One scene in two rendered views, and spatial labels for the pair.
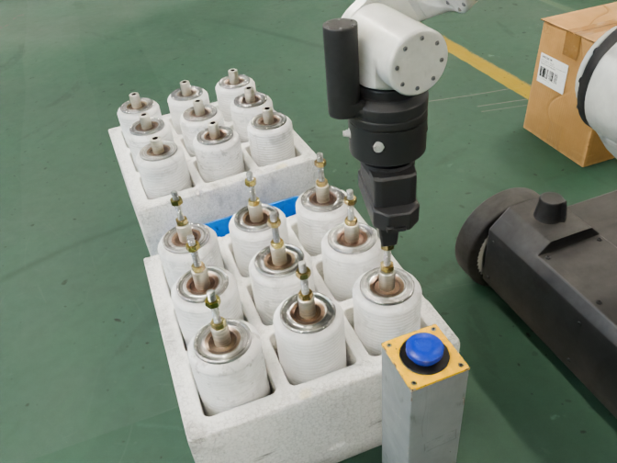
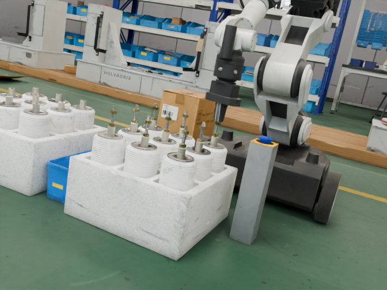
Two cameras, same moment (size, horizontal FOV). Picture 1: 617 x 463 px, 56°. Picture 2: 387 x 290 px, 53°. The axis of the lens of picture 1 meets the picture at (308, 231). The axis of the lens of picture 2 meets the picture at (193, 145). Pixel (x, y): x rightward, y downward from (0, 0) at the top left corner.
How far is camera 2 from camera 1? 93 cm
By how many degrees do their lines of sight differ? 50
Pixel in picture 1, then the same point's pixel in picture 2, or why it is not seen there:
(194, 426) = (183, 194)
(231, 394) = (191, 180)
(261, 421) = (203, 193)
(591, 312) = not seen: hidden behind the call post
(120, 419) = (83, 247)
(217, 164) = (66, 124)
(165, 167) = (46, 119)
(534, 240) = (228, 145)
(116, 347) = (39, 224)
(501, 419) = not seen: hidden behind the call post
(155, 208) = (42, 142)
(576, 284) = not seen: hidden behind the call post
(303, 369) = (203, 175)
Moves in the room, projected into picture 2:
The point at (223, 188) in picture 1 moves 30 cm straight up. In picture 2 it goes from (72, 137) to (82, 50)
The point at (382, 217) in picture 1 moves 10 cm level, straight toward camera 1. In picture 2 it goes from (234, 100) to (257, 107)
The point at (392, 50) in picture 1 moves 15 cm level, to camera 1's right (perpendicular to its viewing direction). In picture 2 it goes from (251, 34) to (277, 42)
